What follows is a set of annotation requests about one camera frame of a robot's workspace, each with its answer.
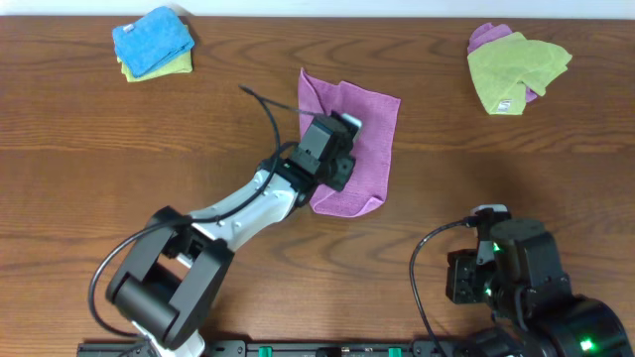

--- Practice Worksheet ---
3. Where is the purple microfibre cloth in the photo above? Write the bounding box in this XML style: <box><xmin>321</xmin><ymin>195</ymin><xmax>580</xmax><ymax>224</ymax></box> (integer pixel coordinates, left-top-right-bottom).
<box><xmin>298</xmin><ymin>70</ymin><xmax>401</xmax><ymax>218</ymax></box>

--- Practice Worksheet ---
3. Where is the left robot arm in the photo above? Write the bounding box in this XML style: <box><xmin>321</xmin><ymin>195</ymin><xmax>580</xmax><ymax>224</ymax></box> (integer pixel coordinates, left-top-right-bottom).
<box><xmin>106</xmin><ymin>112</ymin><xmax>362</xmax><ymax>356</ymax></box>

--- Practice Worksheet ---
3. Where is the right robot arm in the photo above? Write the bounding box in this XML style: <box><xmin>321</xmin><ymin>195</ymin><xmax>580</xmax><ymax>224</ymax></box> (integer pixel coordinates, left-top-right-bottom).
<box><xmin>446</xmin><ymin>218</ymin><xmax>633</xmax><ymax>357</ymax></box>

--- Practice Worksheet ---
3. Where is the green folded cloth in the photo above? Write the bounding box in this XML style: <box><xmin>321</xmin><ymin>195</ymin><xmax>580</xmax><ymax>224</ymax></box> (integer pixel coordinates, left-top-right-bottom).
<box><xmin>117</xmin><ymin>52</ymin><xmax>193</xmax><ymax>82</ymax></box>

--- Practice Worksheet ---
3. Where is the green crumpled cloth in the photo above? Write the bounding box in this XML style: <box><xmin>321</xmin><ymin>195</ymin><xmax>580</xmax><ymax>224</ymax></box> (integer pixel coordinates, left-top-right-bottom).
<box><xmin>467</xmin><ymin>32</ymin><xmax>572</xmax><ymax>115</ymax></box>

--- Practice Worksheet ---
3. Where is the purple crumpled cloth underneath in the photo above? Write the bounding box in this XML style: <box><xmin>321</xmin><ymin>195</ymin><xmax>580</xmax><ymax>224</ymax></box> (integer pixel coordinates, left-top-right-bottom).
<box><xmin>467</xmin><ymin>23</ymin><xmax>544</xmax><ymax>115</ymax></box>

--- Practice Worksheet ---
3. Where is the blue folded cloth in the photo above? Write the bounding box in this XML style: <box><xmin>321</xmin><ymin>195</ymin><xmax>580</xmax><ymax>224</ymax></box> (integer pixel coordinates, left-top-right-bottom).
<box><xmin>112</xmin><ymin>6</ymin><xmax>194</xmax><ymax>78</ymax></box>

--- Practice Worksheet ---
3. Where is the left black cable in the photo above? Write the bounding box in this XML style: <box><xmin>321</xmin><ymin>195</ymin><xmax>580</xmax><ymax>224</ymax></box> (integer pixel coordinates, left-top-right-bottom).
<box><xmin>87</xmin><ymin>84</ymin><xmax>328</xmax><ymax>341</ymax></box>

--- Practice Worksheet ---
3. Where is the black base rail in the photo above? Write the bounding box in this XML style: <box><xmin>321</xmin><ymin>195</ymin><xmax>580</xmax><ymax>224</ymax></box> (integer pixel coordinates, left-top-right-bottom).
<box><xmin>75</xmin><ymin>340</ymin><xmax>458</xmax><ymax>357</ymax></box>

